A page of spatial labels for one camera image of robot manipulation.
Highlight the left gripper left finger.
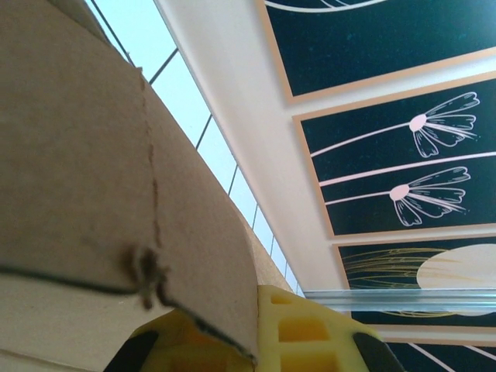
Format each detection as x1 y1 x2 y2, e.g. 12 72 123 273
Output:
108 312 257 372

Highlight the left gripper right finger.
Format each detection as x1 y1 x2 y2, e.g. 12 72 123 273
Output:
255 284 405 372

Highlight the brown cardboard box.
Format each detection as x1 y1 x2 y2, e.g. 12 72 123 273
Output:
0 0 260 372

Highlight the aluminium frame post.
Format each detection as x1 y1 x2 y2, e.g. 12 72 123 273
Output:
303 288 496 312

